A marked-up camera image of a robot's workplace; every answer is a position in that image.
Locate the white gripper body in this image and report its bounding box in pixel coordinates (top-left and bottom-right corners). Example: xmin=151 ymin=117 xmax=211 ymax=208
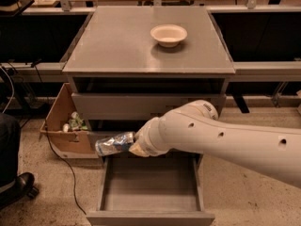
xmin=137 ymin=117 xmax=169 ymax=156

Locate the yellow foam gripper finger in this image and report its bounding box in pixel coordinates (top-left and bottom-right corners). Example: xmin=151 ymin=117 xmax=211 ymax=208
xmin=129 ymin=142 xmax=150 ymax=157

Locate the crushed redbull can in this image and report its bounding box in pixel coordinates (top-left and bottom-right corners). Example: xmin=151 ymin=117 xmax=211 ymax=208
xmin=95 ymin=132 xmax=135 ymax=156

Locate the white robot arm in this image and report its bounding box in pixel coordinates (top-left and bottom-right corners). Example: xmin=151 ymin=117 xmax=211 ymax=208
xmin=130 ymin=100 xmax=301 ymax=187

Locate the grey middle drawer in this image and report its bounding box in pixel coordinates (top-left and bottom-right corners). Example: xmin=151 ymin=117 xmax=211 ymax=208
xmin=94 ymin=131 xmax=149 ymax=156

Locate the grey open bottom drawer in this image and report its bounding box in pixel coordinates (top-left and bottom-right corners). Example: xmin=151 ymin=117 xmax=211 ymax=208
xmin=87 ymin=151 xmax=214 ymax=226

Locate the grey top drawer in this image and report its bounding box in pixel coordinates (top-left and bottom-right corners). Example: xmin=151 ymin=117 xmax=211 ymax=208
xmin=71 ymin=93 xmax=226 ymax=121

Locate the grey drawer cabinet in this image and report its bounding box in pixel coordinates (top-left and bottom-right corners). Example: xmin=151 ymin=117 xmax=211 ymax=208
xmin=64 ymin=7 xmax=234 ymax=147

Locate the cardboard box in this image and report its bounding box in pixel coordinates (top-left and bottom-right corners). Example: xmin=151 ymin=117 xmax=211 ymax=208
xmin=40 ymin=83 xmax=96 ymax=158

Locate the crumpled trash in box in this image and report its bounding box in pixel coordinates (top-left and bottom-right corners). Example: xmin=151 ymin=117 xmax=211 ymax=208
xmin=62 ymin=111 xmax=87 ymax=133

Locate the white paper bowl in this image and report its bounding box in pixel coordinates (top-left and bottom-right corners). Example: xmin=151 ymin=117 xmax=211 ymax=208
xmin=150 ymin=24 xmax=187 ymax=48

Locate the dark trouser leg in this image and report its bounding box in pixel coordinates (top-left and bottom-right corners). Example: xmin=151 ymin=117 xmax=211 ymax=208
xmin=0 ymin=113 xmax=21 ymax=186

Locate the black floor cable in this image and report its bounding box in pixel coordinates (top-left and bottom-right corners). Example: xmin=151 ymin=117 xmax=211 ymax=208
xmin=31 ymin=63 xmax=87 ymax=216

